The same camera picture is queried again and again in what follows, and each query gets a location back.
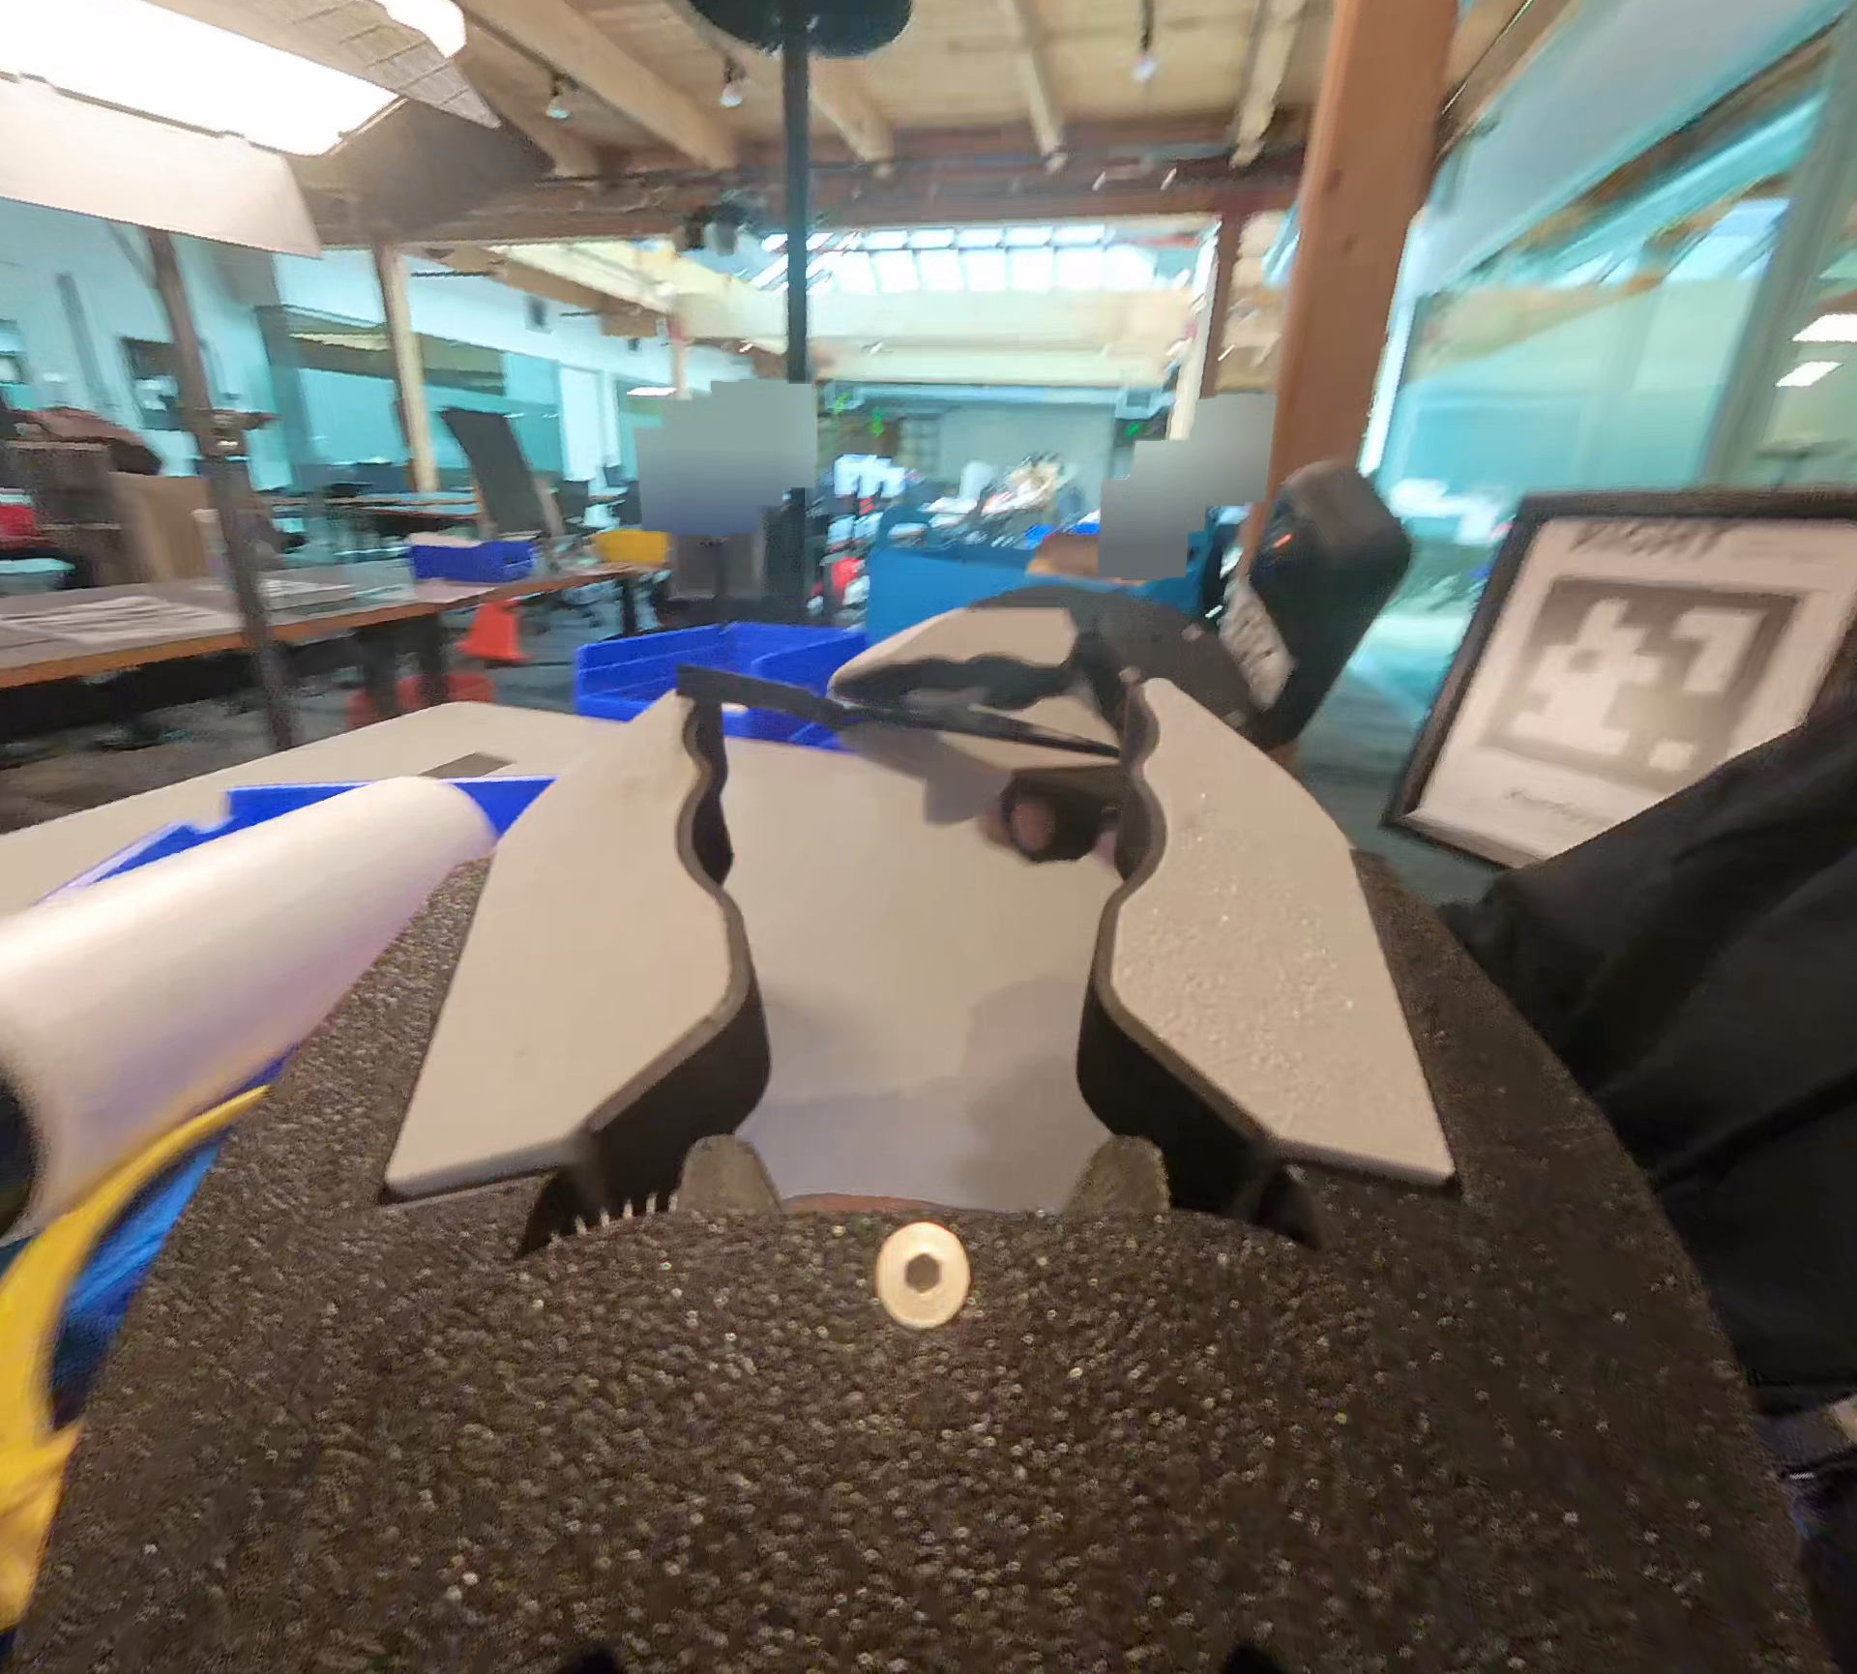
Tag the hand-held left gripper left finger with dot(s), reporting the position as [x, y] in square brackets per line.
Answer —
[582, 979]

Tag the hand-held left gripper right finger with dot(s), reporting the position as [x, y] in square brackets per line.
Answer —
[1263, 963]

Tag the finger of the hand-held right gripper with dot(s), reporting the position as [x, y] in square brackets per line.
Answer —
[972, 776]
[972, 652]

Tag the blue plastic bin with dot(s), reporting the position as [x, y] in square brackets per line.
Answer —
[495, 805]

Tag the person's right hand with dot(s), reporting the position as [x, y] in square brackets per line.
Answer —
[1036, 822]

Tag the blue cabinet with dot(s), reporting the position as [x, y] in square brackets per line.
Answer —
[988, 586]

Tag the blue storage bin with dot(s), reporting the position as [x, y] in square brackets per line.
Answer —
[640, 673]
[793, 660]
[473, 557]

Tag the orange traffic cone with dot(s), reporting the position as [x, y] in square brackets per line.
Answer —
[497, 637]

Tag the yellow storage bin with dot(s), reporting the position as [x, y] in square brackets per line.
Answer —
[632, 546]

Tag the white roll with black caps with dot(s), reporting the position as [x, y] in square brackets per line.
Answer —
[218, 950]

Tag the wooden pillar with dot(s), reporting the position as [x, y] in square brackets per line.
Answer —
[1379, 180]

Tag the wooden desk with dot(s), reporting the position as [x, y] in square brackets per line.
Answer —
[582, 582]

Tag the person's dark clothing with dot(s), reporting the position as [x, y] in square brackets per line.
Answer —
[1713, 1050]

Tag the black freestanding panel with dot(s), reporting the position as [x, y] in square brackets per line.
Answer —
[495, 470]

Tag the black pole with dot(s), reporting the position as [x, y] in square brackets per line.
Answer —
[234, 515]

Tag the cardboard box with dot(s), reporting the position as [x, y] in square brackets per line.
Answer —
[164, 528]

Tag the studio light panel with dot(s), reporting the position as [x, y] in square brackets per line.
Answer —
[218, 35]

